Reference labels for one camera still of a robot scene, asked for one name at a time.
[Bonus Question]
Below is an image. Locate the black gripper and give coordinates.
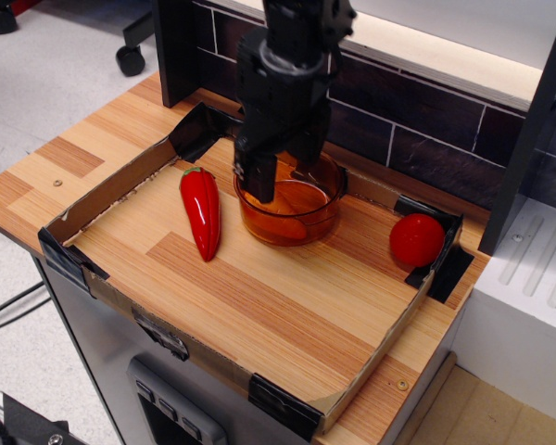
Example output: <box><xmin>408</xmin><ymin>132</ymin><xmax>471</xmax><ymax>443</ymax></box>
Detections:
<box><xmin>234</xmin><ymin>28</ymin><xmax>330</xmax><ymax>204</ymax></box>

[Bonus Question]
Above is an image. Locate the orange toy carrot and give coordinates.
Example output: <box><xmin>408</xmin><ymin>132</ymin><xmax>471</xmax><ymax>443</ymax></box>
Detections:
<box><xmin>254</xmin><ymin>181</ymin><xmax>307</xmax><ymax>240</ymax></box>

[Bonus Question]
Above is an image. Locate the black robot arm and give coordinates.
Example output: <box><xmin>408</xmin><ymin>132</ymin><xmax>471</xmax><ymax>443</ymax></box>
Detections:
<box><xmin>234</xmin><ymin>1</ymin><xmax>357</xmax><ymax>203</ymax></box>

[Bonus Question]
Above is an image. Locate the transparent orange plastic pot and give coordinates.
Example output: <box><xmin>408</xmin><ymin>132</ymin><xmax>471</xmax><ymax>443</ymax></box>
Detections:
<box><xmin>234</xmin><ymin>153</ymin><xmax>347</xmax><ymax>247</ymax></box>

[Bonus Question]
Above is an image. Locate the cardboard fence with black tape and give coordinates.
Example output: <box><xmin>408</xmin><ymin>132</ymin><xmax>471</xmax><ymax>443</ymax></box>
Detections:
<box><xmin>38</xmin><ymin>98</ymin><xmax>481</xmax><ymax>444</ymax></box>

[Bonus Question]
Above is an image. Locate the red toy chili pepper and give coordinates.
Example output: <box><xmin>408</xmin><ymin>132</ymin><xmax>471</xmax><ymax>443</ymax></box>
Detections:
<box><xmin>179</xmin><ymin>167</ymin><xmax>221</xmax><ymax>262</ymax></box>

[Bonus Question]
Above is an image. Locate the red toy tomato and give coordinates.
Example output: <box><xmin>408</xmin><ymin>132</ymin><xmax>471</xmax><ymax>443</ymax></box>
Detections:
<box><xmin>389</xmin><ymin>213</ymin><xmax>446</xmax><ymax>267</ymax></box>

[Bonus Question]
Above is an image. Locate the black office chair base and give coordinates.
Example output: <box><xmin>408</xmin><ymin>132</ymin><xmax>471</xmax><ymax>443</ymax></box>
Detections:
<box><xmin>115</xmin><ymin>12</ymin><xmax>154</xmax><ymax>77</ymax></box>

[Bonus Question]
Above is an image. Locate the white toy sink drainboard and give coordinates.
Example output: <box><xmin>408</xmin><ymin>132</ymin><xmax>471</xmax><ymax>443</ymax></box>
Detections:
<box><xmin>453</xmin><ymin>199</ymin><xmax>556</xmax><ymax>419</ymax></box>

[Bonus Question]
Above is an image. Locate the dark upright post left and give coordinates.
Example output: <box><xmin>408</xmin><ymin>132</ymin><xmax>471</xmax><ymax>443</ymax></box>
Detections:
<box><xmin>152</xmin><ymin>0</ymin><xmax>200</xmax><ymax>108</ymax></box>

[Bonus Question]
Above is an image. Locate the dark upright post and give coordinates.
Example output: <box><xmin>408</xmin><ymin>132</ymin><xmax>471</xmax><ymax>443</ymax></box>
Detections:
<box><xmin>479</xmin><ymin>37</ymin><xmax>556</xmax><ymax>255</ymax></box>
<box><xmin>152</xmin><ymin>0</ymin><xmax>200</xmax><ymax>108</ymax></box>

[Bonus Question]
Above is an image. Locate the dark upright post right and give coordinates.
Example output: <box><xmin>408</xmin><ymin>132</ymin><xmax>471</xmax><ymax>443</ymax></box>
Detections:
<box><xmin>479</xmin><ymin>37</ymin><xmax>556</xmax><ymax>255</ymax></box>

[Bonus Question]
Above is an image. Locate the black floor cable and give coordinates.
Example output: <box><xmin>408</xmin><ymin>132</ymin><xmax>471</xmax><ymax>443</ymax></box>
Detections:
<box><xmin>0</xmin><ymin>280</ymin><xmax>52</xmax><ymax>336</ymax></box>

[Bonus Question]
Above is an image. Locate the black bracket with screw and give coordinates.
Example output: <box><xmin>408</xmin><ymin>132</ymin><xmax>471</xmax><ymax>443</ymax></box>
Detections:
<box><xmin>0</xmin><ymin>390</ymin><xmax>84</xmax><ymax>445</ymax></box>

